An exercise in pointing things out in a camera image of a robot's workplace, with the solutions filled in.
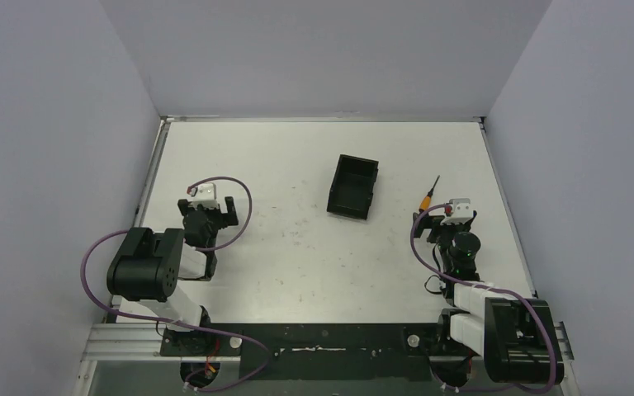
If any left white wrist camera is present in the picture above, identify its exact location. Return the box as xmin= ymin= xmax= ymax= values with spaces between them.
xmin=187 ymin=182 xmax=220 ymax=210

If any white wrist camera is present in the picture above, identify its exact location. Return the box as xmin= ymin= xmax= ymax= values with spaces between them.
xmin=187 ymin=182 xmax=220 ymax=210
xmin=441 ymin=198 xmax=474 ymax=225

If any orange handled screwdriver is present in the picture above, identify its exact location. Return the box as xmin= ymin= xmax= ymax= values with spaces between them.
xmin=419 ymin=175 xmax=440 ymax=213

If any aluminium frame rail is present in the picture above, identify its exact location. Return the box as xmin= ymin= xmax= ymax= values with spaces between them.
xmin=73 ymin=322 xmax=582 ymax=395

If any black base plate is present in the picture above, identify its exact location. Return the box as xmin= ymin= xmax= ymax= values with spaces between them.
xmin=159 ymin=323 xmax=475 ymax=384

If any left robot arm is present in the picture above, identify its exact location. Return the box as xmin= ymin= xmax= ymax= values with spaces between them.
xmin=106 ymin=196 xmax=241 ymax=356

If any black plastic bin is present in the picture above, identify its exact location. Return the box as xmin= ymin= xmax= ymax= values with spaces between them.
xmin=326 ymin=154 xmax=379 ymax=220

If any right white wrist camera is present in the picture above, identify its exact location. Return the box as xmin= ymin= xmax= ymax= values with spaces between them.
xmin=441 ymin=198 xmax=474 ymax=225

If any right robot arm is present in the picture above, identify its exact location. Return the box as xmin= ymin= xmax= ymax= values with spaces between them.
xmin=409 ymin=204 xmax=565 ymax=394

